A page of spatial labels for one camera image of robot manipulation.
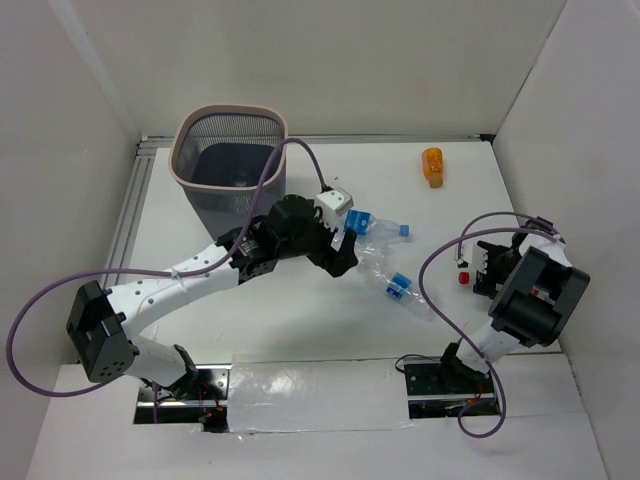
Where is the crushed clear bottle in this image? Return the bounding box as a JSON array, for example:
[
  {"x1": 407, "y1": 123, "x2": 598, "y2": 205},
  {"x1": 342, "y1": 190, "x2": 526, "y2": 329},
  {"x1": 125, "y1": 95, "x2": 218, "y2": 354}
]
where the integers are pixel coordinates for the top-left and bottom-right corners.
[{"x1": 331, "y1": 238, "x2": 390, "y2": 273}]

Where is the crushed blue label bottle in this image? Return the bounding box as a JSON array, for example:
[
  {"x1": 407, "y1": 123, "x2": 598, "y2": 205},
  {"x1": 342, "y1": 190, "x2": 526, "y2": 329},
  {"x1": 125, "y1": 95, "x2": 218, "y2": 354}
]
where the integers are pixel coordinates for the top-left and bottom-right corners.
[{"x1": 357, "y1": 261, "x2": 434, "y2": 321}]

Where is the blue cap water bottle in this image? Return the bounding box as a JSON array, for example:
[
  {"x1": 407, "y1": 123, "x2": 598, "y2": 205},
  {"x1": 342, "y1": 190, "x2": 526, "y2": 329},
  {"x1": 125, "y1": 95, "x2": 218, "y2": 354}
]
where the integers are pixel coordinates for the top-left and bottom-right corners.
[{"x1": 342, "y1": 209, "x2": 410, "y2": 245}]

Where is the red cap clear bottle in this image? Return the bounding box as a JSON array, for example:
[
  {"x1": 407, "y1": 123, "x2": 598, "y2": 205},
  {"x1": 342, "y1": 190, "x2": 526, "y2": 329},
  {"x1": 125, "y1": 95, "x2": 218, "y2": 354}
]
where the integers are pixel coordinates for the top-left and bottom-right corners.
[{"x1": 458, "y1": 271, "x2": 471, "y2": 285}]

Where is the orange plastic bottle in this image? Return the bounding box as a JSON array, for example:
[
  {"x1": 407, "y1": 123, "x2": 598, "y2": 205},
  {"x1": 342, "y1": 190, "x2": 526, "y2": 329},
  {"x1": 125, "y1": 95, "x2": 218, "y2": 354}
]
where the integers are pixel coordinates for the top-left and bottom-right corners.
[{"x1": 421, "y1": 147, "x2": 444, "y2": 189}]

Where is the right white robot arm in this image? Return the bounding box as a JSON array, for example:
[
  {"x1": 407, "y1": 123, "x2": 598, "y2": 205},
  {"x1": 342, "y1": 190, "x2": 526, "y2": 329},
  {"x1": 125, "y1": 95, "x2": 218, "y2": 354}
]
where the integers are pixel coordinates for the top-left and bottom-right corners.
[{"x1": 436, "y1": 233, "x2": 590, "y2": 392}]

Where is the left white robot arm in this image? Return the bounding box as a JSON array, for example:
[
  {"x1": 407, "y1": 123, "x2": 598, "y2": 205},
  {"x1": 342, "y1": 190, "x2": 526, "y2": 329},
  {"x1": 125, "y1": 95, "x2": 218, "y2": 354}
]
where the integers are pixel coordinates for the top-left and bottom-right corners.
[{"x1": 67, "y1": 189, "x2": 358, "y2": 399}]

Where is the grey mesh waste bin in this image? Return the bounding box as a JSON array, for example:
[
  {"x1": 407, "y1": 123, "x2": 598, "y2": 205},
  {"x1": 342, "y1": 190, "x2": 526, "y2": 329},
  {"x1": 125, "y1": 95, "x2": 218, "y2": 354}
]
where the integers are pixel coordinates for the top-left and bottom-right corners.
[{"x1": 169, "y1": 105, "x2": 287, "y2": 239}]

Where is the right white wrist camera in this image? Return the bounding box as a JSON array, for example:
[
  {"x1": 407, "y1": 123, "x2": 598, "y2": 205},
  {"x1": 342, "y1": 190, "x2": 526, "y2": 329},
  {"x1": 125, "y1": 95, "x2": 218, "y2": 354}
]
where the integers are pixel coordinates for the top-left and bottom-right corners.
[{"x1": 454, "y1": 244, "x2": 488, "y2": 273}]

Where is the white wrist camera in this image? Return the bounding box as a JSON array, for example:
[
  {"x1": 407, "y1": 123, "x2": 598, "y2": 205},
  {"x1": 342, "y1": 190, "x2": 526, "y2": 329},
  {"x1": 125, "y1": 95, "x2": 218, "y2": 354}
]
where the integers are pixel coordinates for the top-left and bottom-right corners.
[
  {"x1": 454, "y1": 244, "x2": 488, "y2": 273},
  {"x1": 314, "y1": 188, "x2": 354, "y2": 231}
]

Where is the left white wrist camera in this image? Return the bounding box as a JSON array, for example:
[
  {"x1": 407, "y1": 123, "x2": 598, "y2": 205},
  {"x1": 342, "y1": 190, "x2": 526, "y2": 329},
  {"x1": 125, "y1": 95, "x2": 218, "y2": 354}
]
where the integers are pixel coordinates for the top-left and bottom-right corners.
[{"x1": 314, "y1": 188, "x2": 354, "y2": 231}]

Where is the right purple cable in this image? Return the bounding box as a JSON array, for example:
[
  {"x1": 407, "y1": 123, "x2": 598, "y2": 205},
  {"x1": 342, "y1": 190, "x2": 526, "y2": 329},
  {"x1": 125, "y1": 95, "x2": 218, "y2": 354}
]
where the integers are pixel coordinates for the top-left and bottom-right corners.
[{"x1": 417, "y1": 209, "x2": 561, "y2": 440}]

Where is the purple cable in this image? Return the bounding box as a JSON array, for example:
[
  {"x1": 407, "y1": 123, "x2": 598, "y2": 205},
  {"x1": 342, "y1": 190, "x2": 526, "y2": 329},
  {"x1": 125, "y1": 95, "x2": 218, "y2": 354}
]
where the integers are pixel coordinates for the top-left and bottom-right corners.
[
  {"x1": 5, "y1": 137, "x2": 334, "y2": 399},
  {"x1": 417, "y1": 209, "x2": 561, "y2": 440}
]

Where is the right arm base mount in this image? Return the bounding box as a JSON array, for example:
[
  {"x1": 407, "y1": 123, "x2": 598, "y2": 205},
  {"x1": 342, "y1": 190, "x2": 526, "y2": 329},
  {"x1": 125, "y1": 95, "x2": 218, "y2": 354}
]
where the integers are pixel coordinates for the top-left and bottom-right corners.
[{"x1": 394, "y1": 354, "x2": 500, "y2": 420}]

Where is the aluminium frame rail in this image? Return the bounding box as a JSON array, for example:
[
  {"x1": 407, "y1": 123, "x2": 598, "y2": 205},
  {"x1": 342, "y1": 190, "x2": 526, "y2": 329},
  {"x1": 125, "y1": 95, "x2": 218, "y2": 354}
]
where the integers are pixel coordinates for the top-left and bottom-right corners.
[{"x1": 105, "y1": 136, "x2": 172, "y2": 269}]

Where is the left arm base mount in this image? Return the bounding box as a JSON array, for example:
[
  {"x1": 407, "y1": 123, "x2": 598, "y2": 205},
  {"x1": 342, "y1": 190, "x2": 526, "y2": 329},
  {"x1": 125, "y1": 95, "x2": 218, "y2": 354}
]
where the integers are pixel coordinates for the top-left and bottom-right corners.
[{"x1": 133, "y1": 364, "x2": 232, "y2": 433}]

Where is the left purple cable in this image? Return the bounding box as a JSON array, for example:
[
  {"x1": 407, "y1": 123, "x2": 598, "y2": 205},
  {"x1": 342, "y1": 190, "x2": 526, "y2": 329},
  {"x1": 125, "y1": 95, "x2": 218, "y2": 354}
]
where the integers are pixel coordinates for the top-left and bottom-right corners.
[{"x1": 5, "y1": 137, "x2": 334, "y2": 399}]

